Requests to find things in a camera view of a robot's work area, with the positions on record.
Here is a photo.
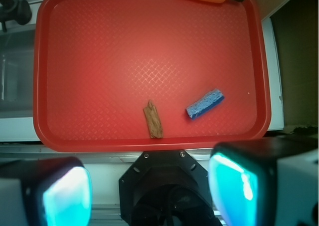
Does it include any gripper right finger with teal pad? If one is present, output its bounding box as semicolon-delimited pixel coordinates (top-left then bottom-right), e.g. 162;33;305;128
208;135;319;226

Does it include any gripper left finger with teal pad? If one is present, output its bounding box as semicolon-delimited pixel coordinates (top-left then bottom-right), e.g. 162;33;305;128
0;157;92;226

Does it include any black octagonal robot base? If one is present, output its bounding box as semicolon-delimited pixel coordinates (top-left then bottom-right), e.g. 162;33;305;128
119;150;221;226

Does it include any blue sponge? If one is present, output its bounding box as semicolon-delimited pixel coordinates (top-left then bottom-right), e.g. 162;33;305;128
186;89;225;120

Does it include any brown wood piece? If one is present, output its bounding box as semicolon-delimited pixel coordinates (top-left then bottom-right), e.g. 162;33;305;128
143;100;163;139

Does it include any red plastic tray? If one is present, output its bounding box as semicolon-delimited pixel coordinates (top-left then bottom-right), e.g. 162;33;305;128
33;0;271;152

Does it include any grey metal sink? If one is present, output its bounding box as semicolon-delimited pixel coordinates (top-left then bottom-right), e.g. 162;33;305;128
0;29;35;118

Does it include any black clamp knob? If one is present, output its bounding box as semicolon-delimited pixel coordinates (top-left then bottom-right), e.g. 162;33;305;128
0;0;32;32

